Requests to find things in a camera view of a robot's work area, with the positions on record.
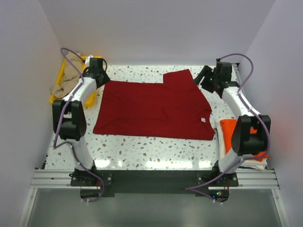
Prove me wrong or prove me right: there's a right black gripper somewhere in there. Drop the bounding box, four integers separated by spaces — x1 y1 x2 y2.
192 66 219 94

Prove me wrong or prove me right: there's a dark red t shirt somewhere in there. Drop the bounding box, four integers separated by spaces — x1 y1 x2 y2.
93 69 214 140

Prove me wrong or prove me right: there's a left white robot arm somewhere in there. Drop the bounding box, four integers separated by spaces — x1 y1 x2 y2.
52 55 110 185

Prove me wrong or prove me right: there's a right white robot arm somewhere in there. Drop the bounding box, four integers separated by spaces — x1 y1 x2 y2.
194 61 271 186

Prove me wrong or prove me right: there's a beige crumpled t shirt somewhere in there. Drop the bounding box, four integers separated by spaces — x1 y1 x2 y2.
50 52 84 99

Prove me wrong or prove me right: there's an orange folded t shirt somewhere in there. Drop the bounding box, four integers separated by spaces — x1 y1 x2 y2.
219 119 269 162

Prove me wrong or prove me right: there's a white folded t shirt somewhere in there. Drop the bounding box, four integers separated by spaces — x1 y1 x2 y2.
215 120 267 170

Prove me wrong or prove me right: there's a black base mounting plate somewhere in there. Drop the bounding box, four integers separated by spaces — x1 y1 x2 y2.
69 169 239 199

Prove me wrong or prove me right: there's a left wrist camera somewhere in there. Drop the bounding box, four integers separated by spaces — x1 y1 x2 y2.
84 55 94 67

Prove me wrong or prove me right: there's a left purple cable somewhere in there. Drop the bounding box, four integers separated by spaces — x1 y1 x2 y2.
52 47 106 203

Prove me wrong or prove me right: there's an aluminium frame rail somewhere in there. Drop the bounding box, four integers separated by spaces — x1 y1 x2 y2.
30 169 72 189

